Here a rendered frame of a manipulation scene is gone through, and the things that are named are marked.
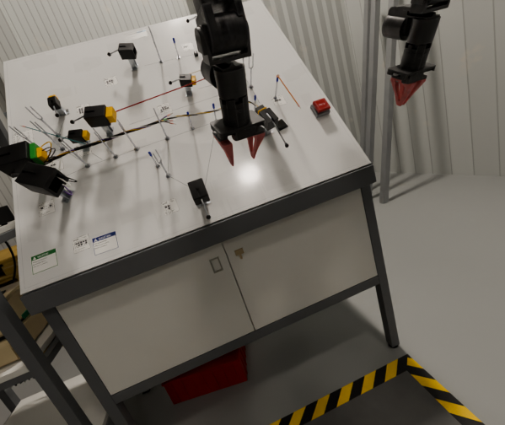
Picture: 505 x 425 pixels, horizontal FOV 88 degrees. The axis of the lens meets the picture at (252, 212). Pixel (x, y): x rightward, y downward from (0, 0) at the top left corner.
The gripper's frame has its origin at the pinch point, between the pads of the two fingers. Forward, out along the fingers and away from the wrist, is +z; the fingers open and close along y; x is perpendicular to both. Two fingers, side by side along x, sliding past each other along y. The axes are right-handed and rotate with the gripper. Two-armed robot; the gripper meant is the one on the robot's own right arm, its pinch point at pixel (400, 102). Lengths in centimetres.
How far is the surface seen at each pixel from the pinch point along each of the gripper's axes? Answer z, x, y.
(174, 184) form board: 19, -27, 66
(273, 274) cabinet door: 51, 2, 45
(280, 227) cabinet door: 36, -5, 38
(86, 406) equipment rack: 97, -7, 134
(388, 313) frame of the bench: 82, 26, 3
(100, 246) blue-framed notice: 26, -18, 93
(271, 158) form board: 18.2, -21.0, 31.1
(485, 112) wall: 91, -73, -221
